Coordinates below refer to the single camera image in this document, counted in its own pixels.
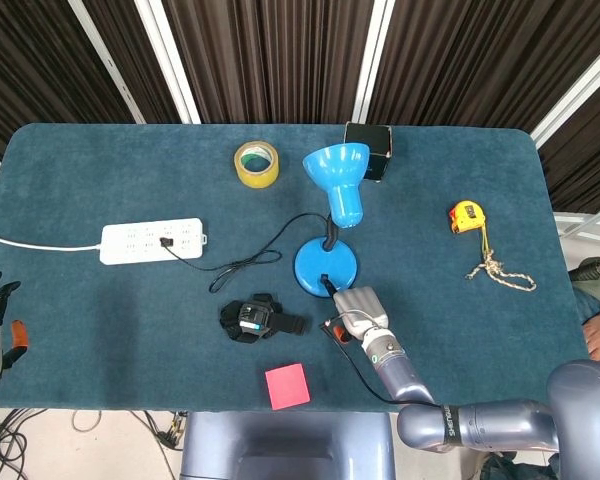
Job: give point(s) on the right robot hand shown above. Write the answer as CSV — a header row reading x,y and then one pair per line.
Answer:
x,y
357,309

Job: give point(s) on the blue desk lamp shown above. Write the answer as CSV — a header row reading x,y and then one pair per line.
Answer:
x,y
330,235

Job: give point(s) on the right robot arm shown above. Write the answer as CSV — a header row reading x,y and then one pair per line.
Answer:
x,y
480,415

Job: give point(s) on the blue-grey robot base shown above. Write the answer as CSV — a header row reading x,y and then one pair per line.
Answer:
x,y
287,445

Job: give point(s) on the pink sticky note pad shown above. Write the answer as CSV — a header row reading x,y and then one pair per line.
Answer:
x,y
287,386

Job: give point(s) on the blue table mat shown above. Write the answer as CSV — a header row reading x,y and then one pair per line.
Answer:
x,y
130,325

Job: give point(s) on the yellow tape measure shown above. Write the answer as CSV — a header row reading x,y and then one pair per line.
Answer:
x,y
466,216

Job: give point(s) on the black cardboard box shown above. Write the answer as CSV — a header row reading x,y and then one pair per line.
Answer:
x,y
377,150

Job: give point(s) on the yellow tape roll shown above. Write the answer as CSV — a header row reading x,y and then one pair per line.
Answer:
x,y
256,164

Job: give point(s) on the white power strip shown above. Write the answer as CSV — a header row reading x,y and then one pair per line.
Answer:
x,y
152,241

